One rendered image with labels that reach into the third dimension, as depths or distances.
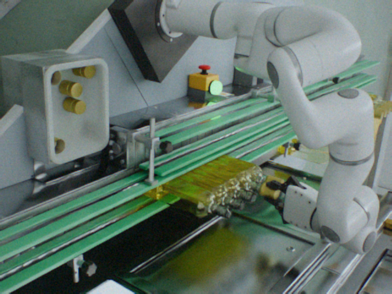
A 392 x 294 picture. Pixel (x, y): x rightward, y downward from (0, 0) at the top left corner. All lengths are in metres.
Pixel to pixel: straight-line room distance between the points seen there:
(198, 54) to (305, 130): 0.77
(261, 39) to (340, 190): 0.36
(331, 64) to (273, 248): 0.56
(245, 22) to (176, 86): 0.42
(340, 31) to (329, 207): 0.34
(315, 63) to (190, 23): 0.46
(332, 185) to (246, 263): 0.34
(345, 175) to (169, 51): 0.63
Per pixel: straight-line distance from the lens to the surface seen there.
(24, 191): 1.11
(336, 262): 1.26
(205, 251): 1.22
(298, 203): 1.17
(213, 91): 1.48
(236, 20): 1.16
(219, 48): 1.64
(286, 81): 0.84
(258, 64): 1.03
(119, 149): 1.18
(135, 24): 1.22
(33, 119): 1.09
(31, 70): 1.06
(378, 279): 1.31
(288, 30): 0.95
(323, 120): 0.84
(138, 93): 1.35
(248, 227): 1.34
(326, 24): 0.91
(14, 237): 0.98
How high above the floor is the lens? 1.65
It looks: 33 degrees down
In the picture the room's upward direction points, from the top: 107 degrees clockwise
